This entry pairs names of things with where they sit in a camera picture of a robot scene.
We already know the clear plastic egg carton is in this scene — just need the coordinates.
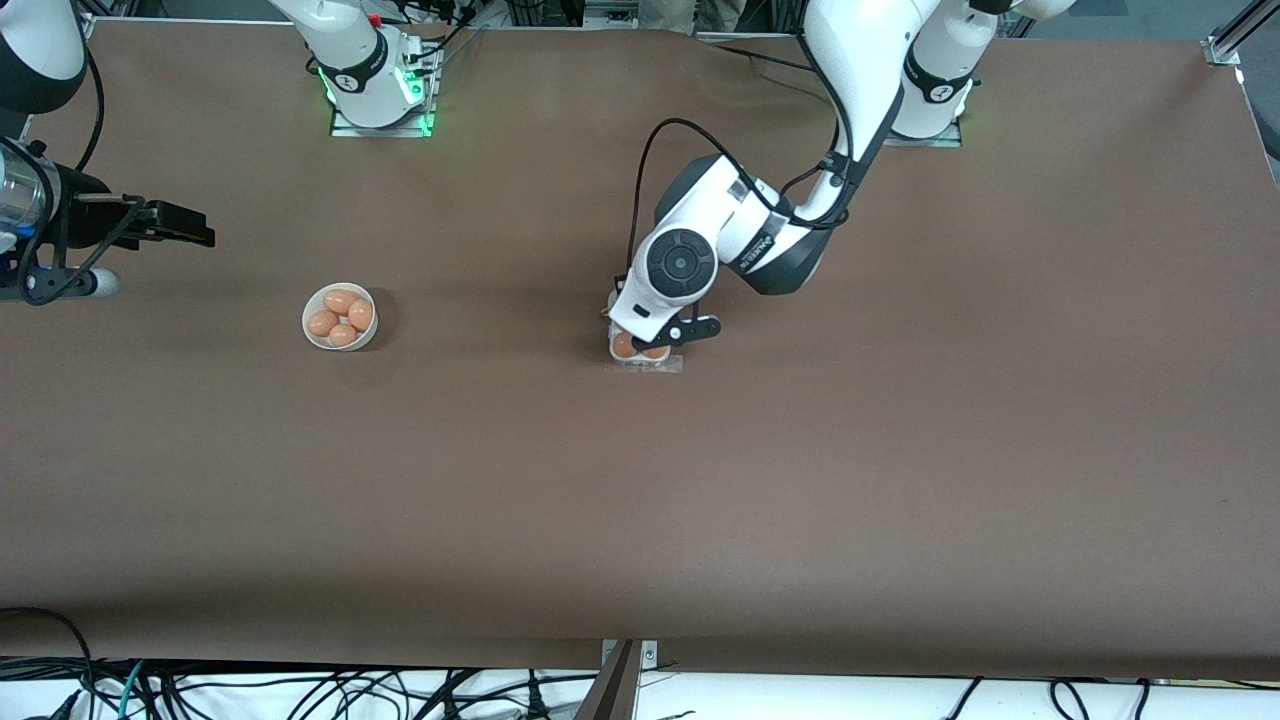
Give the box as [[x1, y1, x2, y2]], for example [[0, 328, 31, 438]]
[[604, 292, 685, 376]]

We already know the white round bowl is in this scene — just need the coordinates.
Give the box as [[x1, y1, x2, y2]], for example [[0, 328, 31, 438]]
[[301, 282, 379, 352]]

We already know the dark support beam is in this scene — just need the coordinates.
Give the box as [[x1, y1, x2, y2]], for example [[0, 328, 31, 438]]
[[574, 640, 642, 720]]

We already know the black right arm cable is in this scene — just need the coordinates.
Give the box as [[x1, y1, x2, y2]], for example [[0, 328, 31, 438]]
[[74, 48, 108, 173]]

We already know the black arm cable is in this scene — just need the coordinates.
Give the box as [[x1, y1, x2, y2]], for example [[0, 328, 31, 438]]
[[74, 48, 108, 173], [622, 60, 907, 293]]

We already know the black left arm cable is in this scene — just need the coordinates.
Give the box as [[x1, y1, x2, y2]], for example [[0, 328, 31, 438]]
[[622, 60, 907, 293]]

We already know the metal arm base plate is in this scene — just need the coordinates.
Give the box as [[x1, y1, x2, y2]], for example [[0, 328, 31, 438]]
[[882, 116, 964, 150], [329, 98, 438, 140]]

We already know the metal table edge bracket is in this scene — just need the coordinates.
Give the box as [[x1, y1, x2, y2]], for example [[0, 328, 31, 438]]
[[600, 639, 660, 673]]

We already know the teal cable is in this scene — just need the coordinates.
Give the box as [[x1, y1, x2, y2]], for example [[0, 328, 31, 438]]
[[116, 659, 148, 720]]

